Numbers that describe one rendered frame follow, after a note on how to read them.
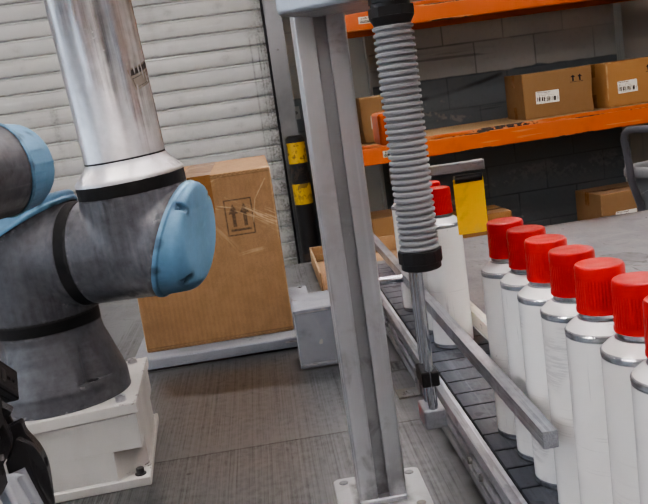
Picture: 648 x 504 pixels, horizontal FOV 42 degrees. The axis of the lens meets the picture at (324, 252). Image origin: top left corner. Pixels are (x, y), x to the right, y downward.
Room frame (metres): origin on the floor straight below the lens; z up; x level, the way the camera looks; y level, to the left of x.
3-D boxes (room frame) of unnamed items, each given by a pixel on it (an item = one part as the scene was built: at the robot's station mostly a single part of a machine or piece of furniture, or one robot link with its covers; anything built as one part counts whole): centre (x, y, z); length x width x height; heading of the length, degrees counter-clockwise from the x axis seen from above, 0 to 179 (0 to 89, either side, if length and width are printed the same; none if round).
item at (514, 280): (0.71, -0.17, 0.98); 0.05 x 0.05 x 0.20
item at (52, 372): (0.94, 0.32, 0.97); 0.15 x 0.15 x 0.10
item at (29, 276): (0.94, 0.32, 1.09); 0.13 x 0.12 x 0.14; 76
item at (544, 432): (1.11, -0.11, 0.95); 1.07 x 0.01 x 0.01; 3
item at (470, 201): (0.82, -0.15, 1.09); 0.03 x 0.01 x 0.06; 93
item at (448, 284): (1.06, -0.15, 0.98); 0.05 x 0.05 x 0.20
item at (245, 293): (1.47, 0.20, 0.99); 0.30 x 0.24 x 0.27; 4
